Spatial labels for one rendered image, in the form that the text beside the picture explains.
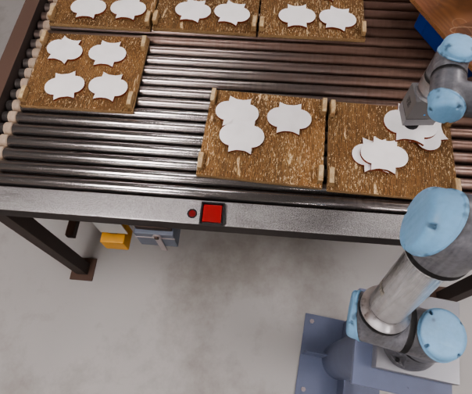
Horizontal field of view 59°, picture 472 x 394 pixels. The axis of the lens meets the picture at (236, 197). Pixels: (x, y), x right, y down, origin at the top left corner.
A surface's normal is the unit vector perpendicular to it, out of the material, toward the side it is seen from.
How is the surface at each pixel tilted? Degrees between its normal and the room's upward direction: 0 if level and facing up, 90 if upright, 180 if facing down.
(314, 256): 0
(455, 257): 73
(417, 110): 90
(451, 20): 0
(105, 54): 0
